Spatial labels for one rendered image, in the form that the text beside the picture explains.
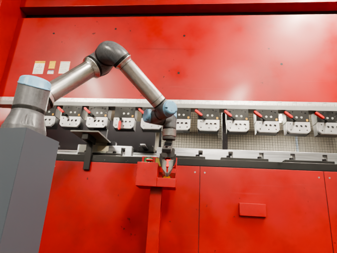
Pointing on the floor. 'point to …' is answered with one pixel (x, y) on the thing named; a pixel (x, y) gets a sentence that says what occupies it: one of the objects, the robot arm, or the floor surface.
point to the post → (224, 133)
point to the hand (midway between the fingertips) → (167, 173)
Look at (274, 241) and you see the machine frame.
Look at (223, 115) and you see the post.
